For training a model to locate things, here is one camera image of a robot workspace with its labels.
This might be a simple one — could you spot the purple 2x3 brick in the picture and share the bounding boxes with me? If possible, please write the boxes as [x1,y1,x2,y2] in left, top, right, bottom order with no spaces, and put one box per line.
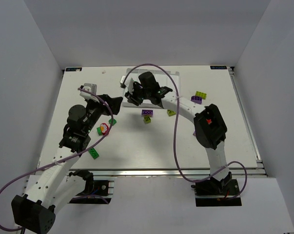
[141,109,154,117]

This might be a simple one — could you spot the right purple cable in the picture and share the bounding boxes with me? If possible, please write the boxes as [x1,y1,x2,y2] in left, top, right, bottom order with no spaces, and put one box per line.
[123,63,248,201]

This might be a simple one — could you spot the dark label sticker right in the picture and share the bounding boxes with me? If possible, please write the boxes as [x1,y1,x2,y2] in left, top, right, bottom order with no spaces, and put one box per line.
[210,65,227,70]

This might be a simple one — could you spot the aluminium table frame rail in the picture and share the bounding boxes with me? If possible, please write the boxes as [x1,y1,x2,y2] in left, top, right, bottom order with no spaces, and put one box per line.
[34,67,269,177]

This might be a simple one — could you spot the dark label sticker left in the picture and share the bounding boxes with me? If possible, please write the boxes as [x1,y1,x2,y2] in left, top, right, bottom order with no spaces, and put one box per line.
[65,67,82,72]

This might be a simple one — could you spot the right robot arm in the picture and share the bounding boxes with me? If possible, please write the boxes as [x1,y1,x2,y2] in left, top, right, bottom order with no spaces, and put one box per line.
[120,72,232,191]

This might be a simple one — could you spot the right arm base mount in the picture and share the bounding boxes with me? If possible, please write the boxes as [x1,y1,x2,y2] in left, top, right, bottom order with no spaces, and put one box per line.
[191,179,242,207]

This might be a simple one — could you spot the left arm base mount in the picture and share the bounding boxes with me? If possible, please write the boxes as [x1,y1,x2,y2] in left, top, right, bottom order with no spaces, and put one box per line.
[67,170,115,205]

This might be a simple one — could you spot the lime 2x4 brick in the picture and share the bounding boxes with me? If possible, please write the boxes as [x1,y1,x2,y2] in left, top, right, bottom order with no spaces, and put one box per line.
[195,91,207,99]

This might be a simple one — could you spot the lime brick near purple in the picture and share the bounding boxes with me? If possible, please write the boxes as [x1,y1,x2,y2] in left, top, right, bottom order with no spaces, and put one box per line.
[143,116,151,124]

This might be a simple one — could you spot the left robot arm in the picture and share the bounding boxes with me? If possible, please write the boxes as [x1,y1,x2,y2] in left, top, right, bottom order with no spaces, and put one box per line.
[12,95,123,234]

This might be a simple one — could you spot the purple cable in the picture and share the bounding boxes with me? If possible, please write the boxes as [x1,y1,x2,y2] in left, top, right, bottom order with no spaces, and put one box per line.
[123,63,248,201]
[0,88,115,231]

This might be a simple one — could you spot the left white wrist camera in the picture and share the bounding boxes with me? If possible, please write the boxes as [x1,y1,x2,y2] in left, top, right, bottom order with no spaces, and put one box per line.
[79,83,97,100]

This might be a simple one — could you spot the white divided sorting tray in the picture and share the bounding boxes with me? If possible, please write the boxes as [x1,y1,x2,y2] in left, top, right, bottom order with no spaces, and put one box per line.
[122,68,180,109]

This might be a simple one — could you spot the green 2x2 brick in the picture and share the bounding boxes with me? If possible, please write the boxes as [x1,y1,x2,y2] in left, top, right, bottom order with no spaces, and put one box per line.
[108,118,117,125]

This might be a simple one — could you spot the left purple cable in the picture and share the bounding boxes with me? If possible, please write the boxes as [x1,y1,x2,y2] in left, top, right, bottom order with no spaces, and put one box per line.
[0,88,115,231]

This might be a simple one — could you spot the purple rounded brick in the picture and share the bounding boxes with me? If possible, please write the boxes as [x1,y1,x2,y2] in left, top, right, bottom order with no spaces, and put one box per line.
[191,96,202,104]

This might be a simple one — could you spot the green 2x3 brick front left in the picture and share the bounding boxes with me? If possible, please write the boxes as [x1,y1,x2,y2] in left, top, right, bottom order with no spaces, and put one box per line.
[88,148,99,160]

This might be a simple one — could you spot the lime brick near tray corner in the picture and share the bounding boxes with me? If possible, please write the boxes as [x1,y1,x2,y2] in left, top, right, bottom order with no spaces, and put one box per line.
[167,110,176,117]

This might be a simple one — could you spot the dark label sticker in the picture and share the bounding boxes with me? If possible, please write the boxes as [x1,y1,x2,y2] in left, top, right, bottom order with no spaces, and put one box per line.
[65,67,82,72]
[210,65,227,70]

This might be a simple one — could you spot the red flower brick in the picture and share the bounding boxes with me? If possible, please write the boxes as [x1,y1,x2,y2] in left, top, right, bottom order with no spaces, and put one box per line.
[99,123,109,136]

